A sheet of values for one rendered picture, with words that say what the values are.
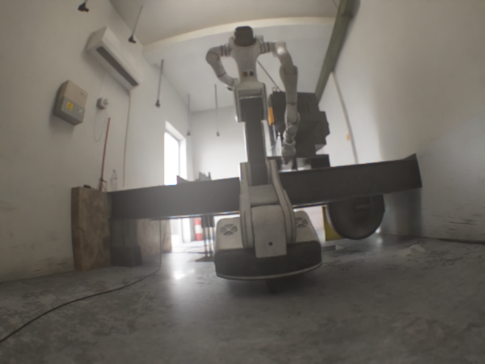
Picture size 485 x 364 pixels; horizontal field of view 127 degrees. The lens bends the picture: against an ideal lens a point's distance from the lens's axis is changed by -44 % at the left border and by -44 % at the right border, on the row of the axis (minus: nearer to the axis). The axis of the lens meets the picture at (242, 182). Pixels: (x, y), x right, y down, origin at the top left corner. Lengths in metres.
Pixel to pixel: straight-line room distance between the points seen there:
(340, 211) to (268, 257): 1.35
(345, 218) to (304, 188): 0.70
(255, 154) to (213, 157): 3.40
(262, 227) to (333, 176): 0.93
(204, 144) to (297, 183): 3.43
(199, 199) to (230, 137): 3.16
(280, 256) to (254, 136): 0.72
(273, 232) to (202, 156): 3.95
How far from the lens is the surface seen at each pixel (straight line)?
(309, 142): 2.19
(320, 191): 1.67
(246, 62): 1.46
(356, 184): 1.77
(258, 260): 0.94
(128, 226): 1.96
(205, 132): 4.92
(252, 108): 1.35
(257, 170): 1.24
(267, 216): 0.94
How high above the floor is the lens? 0.34
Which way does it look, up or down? 10 degrees up
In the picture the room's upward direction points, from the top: 5 degrees counter-clockwise
